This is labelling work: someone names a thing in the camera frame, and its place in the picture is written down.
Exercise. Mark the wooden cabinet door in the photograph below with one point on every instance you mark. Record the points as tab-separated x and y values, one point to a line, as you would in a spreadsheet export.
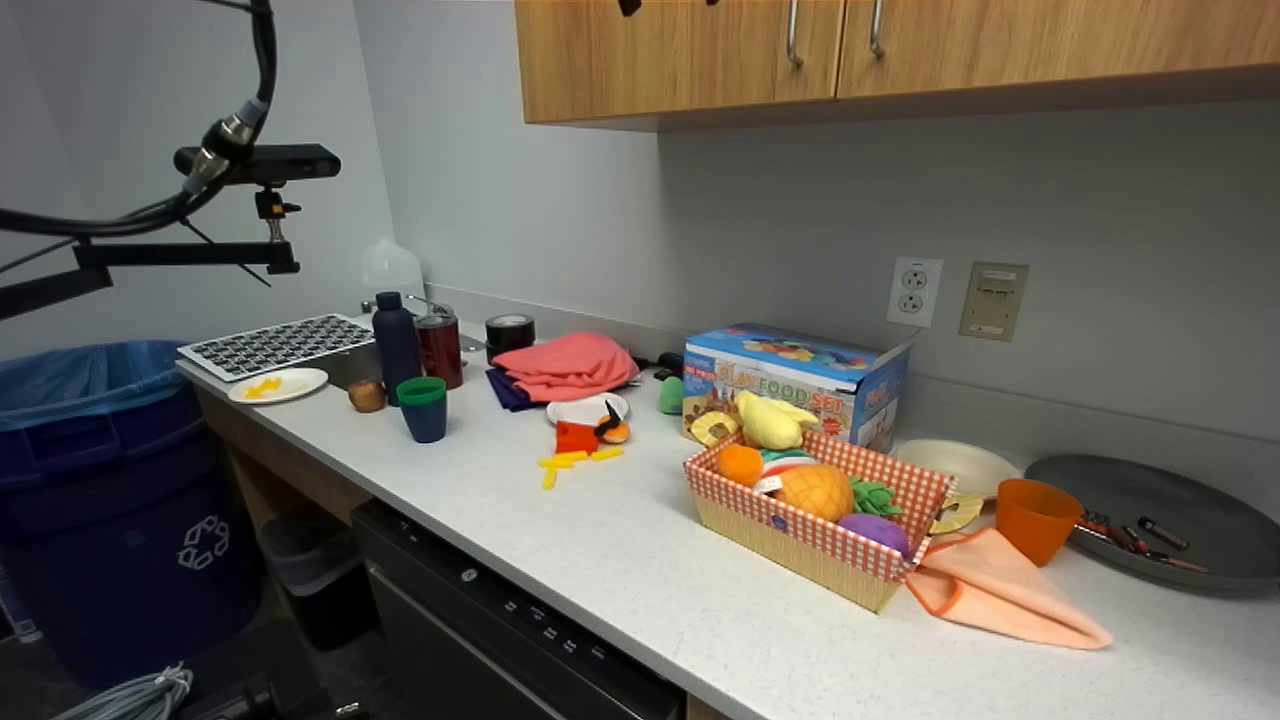
1067	32
653	54

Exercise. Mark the wooden cabinet body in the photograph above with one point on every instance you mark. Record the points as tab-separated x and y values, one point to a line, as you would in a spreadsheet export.
745	112

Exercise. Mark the coral cloth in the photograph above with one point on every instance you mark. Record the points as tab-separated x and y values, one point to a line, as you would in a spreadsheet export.
565	366

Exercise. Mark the blue toy box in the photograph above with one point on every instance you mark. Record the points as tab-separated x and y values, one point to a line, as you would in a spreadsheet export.
803	363

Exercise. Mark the red metal can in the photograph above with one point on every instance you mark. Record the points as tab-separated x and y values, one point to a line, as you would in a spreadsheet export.
443	350

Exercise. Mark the navy cloth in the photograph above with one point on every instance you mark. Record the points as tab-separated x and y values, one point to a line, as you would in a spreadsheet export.
506	389

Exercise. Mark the dark blue bottle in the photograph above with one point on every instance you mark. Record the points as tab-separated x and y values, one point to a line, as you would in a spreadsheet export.
397	345

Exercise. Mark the yellow toy banana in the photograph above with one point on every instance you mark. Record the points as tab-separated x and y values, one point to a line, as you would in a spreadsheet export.
775	422

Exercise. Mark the black and orange toy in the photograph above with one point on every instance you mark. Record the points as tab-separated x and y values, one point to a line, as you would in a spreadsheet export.
619	430

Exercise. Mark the red toy fries holder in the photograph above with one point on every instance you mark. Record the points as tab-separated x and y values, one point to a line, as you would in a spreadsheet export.
576	437

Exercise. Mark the yellow toy fry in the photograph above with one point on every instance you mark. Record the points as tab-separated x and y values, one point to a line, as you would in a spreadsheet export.
576	460
549	472
604	454

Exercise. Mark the blue cup with green rim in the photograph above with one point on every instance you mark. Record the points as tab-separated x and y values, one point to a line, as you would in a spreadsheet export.
426	418

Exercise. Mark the white and red toy piece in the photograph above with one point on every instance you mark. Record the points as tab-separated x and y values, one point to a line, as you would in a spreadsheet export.
782	469

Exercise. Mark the orange yellow toy fruit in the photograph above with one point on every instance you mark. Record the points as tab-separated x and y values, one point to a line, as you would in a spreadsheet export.
818	491

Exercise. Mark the green toy vegetable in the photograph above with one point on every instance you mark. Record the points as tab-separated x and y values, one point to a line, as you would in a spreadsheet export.
874	496

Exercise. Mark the cream bowl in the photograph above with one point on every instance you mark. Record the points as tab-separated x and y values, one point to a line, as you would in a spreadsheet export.
961	466

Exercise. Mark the yellow toy egg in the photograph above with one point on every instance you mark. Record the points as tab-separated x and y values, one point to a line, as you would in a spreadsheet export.
263	389

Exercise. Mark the red checked cardboard basket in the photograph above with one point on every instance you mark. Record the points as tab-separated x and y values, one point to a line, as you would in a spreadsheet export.
785	547

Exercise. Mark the purple toy fruit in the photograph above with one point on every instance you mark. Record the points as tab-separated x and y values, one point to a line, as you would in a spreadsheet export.
877	535

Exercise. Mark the yellow toy slice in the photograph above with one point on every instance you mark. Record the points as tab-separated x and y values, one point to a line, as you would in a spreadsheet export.
958	518

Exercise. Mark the orange cup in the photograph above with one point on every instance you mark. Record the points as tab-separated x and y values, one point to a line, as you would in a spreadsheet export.
1038	524

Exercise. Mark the peach cloth napkin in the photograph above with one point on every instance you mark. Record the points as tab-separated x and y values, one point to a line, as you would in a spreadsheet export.
995	594

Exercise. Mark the small black bin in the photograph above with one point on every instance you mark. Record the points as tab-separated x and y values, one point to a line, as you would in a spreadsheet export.
322	586

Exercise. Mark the black dishwasher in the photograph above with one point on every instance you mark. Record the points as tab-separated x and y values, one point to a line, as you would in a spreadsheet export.
454	655

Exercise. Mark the brown toy bacon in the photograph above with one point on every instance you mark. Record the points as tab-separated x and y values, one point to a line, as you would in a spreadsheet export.
1127	538

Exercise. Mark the gray plate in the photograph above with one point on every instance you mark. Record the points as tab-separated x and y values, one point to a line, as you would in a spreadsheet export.
1175	501

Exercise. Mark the blue recycling bin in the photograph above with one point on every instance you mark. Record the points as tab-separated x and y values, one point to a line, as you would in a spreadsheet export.
120	535

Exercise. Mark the white wall outlet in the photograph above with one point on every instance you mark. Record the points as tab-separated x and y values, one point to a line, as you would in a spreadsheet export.
912	293

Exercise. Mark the black stereo camera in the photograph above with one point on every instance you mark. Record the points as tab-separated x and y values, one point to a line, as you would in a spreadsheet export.
286	166

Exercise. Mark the beige wall plate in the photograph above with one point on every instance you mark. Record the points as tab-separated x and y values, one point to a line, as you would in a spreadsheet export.
995	300

